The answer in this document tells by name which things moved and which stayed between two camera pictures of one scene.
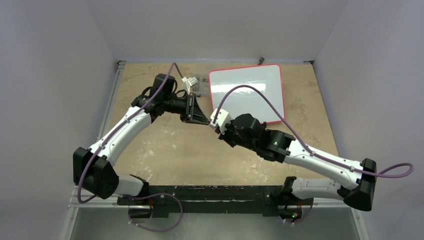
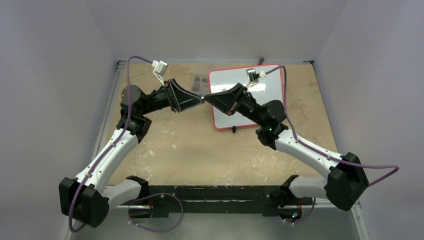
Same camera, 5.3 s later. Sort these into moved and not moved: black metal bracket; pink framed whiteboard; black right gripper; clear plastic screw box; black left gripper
Moved: black right gripper; black left gripper
Not moved: pink framed whiteboard; black metal bracket; clear plastic screw box
